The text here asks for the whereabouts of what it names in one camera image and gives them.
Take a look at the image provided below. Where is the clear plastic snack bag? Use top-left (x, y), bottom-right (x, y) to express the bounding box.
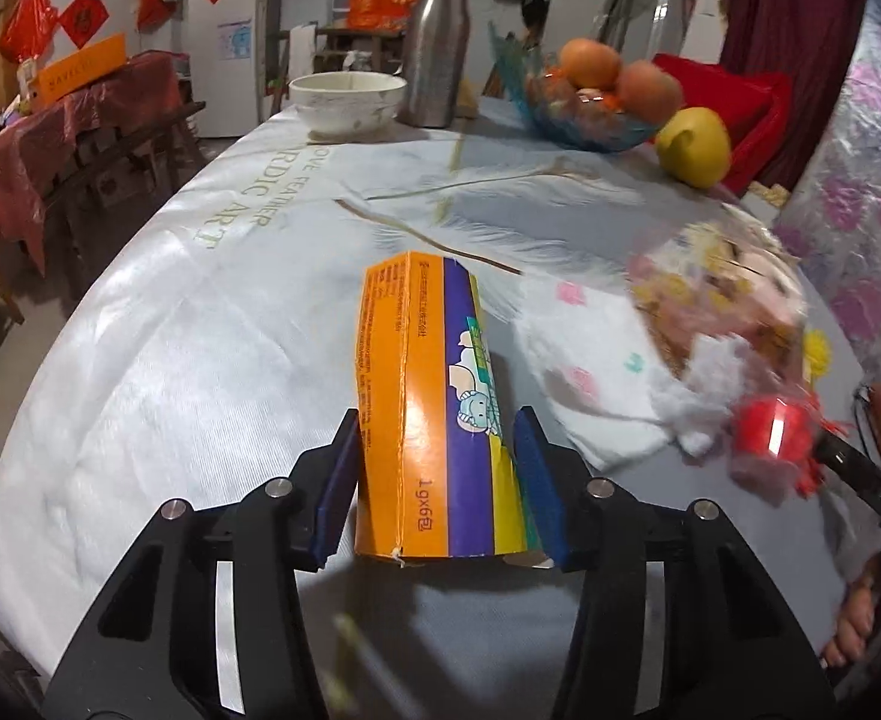
top-left (626, 217), bottom-right (810, 385)

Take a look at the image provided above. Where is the round orange fruit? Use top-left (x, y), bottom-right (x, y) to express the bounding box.
top-left (616, 60), bottom-right (685, 124)
top-left (558, 37), bottom-right (623, 89)

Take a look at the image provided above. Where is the yellow pompom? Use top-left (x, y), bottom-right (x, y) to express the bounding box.
top-left (803, 330), bottom-right (833, 377)

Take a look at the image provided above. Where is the stainless steel bottle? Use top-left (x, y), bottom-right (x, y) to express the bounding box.
top-left (397, 0), bottom-right (473, 128)

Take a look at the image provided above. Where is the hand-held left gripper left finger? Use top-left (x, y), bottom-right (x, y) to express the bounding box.
top-left (39, 406), bottom-right (362, 720)

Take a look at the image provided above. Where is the red plastic bag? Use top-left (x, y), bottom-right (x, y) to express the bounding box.
top-left (0, 0), bottom-right (59, 65)

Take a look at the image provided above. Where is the orange and purple carton box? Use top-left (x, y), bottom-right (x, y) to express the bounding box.
top-left (354, 250), bottom-right (561, 569)

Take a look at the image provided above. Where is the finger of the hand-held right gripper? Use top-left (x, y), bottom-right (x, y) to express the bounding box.
top-left (811, 435), bottom-right (881, 545)

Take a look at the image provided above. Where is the large yellow fruit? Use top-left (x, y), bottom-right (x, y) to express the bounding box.
top-left (654, 106), bottom-right (733, 190)

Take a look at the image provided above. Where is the silver pink floral cloth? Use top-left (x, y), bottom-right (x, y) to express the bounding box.
top-left (774, 0), bottom-right (881, 391)

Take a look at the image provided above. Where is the red wrapper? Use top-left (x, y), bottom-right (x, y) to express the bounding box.
top-left (729, 393), bottom-right (825, 500)

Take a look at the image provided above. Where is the white ceramic bowl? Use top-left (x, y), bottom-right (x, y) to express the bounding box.
top-left (288, 72), bottom-right (408, 142)

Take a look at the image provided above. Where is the blue glass fruit bowl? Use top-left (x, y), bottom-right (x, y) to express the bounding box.
top-left (489, 21), bottom-right (673, 153)

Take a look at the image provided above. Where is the white hanging towel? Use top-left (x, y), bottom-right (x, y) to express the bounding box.
top-left (288, 24), bottom-right (318, 85)

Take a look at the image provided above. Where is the white tissue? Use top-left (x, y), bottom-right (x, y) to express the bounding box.
top-left (650, 334), bottom-right (757, 460)

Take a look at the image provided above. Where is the blue print sticker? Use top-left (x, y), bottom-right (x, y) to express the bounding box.
top-left (218, 19), bottom-right (253, 62)

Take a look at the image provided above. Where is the white floral paper towel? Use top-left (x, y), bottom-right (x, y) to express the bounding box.
top-left (513, 277), bottom-right (682, 470)

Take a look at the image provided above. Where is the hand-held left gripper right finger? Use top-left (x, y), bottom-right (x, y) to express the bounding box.
top-left (511, 405), bottom-right (840, 720)

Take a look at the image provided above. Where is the maroon curtain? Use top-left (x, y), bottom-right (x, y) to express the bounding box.
top-left (717, 0), bottom-right (872, 82)

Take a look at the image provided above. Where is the white refrigerator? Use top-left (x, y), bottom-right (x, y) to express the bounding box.
top-left (178, 0), bottom-right (323, 140)

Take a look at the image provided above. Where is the red covered side table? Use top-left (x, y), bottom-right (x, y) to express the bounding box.
top-left (0, 52), bottom-right (184, 272)

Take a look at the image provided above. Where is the red cushion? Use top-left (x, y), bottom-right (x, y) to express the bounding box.
top-left (654, 52), bottom-right (795, 193)

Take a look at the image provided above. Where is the person's right hand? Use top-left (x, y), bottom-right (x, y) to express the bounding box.
top-left (821, 546), bottom-right (881, 674)

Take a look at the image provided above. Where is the orange cardboard box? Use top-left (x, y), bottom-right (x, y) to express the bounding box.
top-left (35, 34), bottom-right (128, 107)

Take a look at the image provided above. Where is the red gift box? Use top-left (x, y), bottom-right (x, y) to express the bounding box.
top-left (348, 0), bottom-right (426, 35)

